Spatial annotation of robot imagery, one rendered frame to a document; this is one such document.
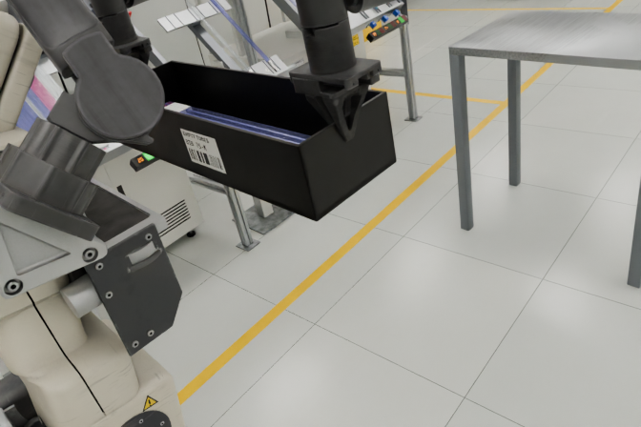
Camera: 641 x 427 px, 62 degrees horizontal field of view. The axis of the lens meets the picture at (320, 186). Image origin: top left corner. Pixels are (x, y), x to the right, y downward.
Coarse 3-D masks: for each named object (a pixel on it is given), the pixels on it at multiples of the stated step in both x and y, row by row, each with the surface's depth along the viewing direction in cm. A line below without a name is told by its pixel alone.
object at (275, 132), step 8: (168, 104) 108; (176, 104) 107; (184, 112) 102; (192, 112) 101; (200, 112) 100; (208, 112) 99; (216, 112) 98; (216, 120) 95; (224, 120) 94; (232, 120) 93; (240, 120) 93; (240, 128) 90; (248, 128) 89; (256, 128) 88; (264, 128) 88; (272, 128) 87; (272, 136) 84; (280, 136) 83; (288, 136) 83; (296, 136) 82; (304, 136) 82
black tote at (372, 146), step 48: (192, 96) 112; (240, 96) 99; (288, 96) 88; (384, 96) 73; (192, 144) 84; (240, 144) 73; (288, 144) 65; (336, 144) 68; (384, 144) 75; (288, 192) 70; (336, 192) 70
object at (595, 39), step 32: (480, 32) 197; (512, 32) 190; (544, 32) 184; (576, 32) 178; (608, 32) 172; (640, 32) 167; (512, 64) 221; (576, 64) 161; (608, 64) 155; (640, 64) 149; (512, 96) 229; (512, 128) 236; (512, 160) 244; (640, 192) 166; (640, 224) 171; (640, 256) 176
